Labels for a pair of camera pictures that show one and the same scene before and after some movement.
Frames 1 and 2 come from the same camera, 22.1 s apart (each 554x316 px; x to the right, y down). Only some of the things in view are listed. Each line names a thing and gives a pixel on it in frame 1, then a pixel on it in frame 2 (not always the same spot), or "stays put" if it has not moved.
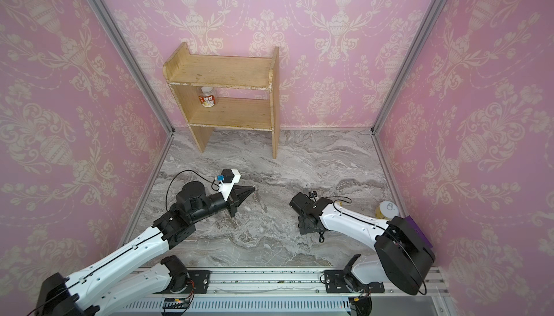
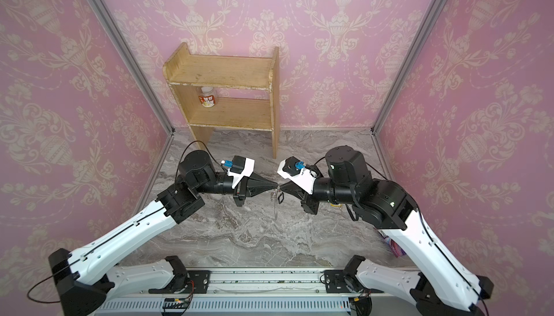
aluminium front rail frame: [277, 292] stays put
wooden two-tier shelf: [224, 92] stays put
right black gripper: [304, 214] → [306, 195]
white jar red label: [208, 97] stays put
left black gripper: [242, 192] → [254, 181]
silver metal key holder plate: [258, 198] → [274, 198]
